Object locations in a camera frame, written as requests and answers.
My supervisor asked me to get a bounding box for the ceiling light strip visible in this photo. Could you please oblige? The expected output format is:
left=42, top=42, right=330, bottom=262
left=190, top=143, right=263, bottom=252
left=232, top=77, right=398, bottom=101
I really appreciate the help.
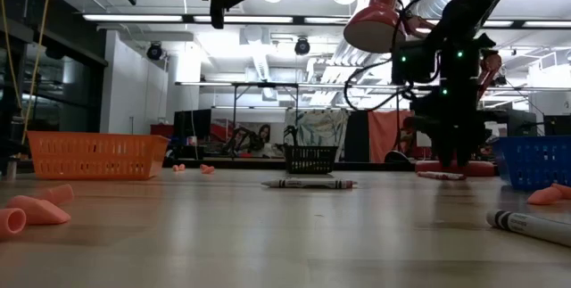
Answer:
left=82, top=13, right=184, bottom=23
left=193, top=14, right=294, bottom=24
left=479, top=20, right=571, bottom=29

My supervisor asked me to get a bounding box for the black-legged tall table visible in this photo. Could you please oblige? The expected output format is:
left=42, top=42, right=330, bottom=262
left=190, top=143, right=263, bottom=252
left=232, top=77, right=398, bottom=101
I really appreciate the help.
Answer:
left=231, top=81, right=301, bottom=146

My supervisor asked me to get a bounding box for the red desk lamp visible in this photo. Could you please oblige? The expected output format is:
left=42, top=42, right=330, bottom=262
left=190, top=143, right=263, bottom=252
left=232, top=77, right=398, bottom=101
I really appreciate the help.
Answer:
left=343, top=0, right=504, bottom=177

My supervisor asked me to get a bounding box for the pink eraser caps left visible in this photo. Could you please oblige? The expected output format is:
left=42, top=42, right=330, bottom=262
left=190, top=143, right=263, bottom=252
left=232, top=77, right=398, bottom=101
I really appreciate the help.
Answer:
left=4, top=194, right=71, bottom=226

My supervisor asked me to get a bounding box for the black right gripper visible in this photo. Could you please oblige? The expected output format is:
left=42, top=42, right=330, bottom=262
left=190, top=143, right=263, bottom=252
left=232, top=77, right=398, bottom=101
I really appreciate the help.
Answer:
left=412, top=95, right=490, bottom=169

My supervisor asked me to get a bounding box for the blue plastic basket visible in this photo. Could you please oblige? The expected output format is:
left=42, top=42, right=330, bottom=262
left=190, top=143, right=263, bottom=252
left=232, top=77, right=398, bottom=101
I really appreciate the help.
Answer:
left=492, top=135, right=571, bottom=192

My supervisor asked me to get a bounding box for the orange plastic basket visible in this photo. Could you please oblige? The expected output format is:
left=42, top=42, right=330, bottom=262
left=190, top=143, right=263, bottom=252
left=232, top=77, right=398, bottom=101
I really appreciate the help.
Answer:
left=26, top=130, right=170, bottom=181

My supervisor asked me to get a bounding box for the black monitor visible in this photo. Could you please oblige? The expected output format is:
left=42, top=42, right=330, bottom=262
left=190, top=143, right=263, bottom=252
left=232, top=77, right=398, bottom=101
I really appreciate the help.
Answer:
left=172, top=108, right=213, bottom=147
left=542, top=114, right=571, bottom=136

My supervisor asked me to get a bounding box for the black plastic basket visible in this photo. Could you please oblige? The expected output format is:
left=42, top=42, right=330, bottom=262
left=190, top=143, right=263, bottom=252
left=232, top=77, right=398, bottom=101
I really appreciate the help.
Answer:
left=283, top=144, right=339, bottom=176

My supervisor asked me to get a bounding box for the pale painted mural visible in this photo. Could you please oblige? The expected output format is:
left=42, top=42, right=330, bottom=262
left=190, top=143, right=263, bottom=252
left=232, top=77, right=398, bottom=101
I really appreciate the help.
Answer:
left=284, top=108, right=350, bottom=149

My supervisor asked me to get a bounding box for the black curtain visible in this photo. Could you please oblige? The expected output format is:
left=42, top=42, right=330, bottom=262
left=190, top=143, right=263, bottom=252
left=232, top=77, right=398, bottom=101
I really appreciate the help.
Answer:
left=343, top=110, right=370, bottom=163

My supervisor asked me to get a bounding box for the orange curtain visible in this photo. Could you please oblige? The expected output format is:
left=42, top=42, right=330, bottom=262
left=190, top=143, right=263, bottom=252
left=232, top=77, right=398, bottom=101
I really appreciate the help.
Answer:
left=368, top=109, right=414, bottom=163

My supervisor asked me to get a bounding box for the yellow extension cable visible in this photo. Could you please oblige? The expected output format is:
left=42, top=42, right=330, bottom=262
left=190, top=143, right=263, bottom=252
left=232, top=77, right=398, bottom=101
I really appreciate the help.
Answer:
left=0, top=0, right=54, bottom=144

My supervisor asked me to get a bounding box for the person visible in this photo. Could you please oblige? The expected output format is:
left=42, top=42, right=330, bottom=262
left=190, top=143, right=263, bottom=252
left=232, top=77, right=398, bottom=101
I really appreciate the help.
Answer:
left=256, top=123, right=280, bottom=158

